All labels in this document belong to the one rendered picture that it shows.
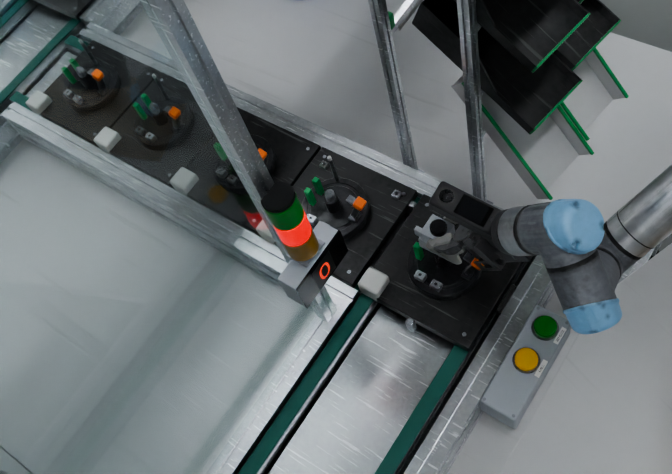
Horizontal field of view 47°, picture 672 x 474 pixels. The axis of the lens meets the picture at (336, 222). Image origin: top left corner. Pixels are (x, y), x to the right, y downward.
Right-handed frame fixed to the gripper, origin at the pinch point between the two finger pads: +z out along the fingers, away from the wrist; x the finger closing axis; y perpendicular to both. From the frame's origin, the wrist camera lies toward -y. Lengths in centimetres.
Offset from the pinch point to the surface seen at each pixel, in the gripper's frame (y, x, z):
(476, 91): -12.1, 19.6, -9.3
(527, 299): 22.3, 1.8, -1.0
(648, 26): 66, 158, 90
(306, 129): -21.2, 14.8, 41.1
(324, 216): -10.5, -2.9, 25.9
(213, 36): -49, 33, 80
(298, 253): -19.7, -21.1, -6.5
